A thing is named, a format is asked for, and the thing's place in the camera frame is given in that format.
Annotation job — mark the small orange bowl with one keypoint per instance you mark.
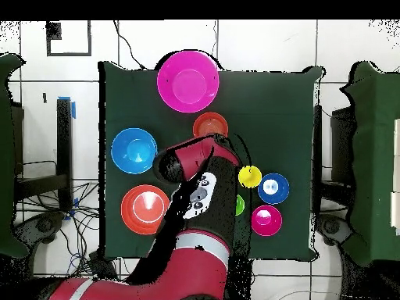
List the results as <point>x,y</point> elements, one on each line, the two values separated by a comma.
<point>209,125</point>

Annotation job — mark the yellow cup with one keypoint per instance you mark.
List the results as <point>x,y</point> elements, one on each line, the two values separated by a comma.
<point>251,178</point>

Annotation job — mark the green cup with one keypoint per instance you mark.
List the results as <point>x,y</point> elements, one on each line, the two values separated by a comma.
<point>240,204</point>

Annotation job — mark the large orange bowl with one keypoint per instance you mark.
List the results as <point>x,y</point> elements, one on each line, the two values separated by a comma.
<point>143,209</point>

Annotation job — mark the large pink bowl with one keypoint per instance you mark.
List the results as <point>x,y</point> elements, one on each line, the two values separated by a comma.
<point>187,81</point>

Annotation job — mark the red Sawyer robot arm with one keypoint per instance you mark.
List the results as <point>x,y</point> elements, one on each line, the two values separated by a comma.
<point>200,275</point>

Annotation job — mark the light blue bowl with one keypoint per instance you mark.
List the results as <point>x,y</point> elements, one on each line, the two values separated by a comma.
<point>134,151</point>

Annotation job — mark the small dark blue bowl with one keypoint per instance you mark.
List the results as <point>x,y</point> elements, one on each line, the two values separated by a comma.
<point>264,195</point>

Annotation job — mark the small crimson bowl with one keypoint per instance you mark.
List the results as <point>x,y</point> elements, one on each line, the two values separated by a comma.
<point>266,220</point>

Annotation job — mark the dark green tablecloth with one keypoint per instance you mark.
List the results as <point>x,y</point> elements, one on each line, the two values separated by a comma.
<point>281,109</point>

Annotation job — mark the blue tape strip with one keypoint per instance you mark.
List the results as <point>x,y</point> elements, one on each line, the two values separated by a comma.
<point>73,111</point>

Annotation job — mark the black caster base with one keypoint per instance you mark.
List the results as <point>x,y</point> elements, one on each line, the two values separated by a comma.
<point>43,225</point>
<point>331,226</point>

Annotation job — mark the green cloth covered table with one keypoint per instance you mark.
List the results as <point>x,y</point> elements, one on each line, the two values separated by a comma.
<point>375,156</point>
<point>9,156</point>

